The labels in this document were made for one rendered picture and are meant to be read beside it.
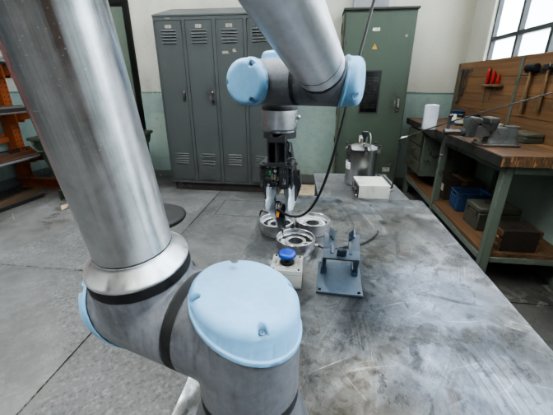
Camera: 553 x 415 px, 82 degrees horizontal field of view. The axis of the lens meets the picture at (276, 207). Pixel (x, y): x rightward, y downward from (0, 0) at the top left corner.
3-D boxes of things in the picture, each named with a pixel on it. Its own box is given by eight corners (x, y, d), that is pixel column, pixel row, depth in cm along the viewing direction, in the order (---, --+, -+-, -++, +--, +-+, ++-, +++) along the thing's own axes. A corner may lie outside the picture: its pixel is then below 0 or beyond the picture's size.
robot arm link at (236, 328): (275, 449, 30) (275, 340, 25) (165, 397, 36) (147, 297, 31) (313, 357, 41) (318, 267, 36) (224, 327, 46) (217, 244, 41)
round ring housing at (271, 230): (295, 240, 92) (295, 226, 91) (258, 239, 93) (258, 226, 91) (293, 225, 102) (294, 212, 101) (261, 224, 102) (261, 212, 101)
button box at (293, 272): (273, 269, 78) (273, 252, 76) (302, 272, 77) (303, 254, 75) (268, 290, 70) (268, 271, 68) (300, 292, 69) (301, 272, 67)
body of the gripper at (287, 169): (257, 190, 68) (257, 133, 64) (266, 179, 76) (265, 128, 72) (293, 192, 67) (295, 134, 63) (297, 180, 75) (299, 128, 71)
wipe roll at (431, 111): (419, 128, 277) (422, 103, 270) (433, 128, 276) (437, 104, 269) (422, 129, 267) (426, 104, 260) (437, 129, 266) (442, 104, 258)
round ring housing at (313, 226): (327, 224, 103) (327, 212, 101) (331, 239, 93) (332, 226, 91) (294, 223, 103) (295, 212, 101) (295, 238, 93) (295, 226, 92)
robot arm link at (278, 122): (265, 108, 70) (302, 109, 69) (266, 129, 72) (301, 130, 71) (257, 111, 64) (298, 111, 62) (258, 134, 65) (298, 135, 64)
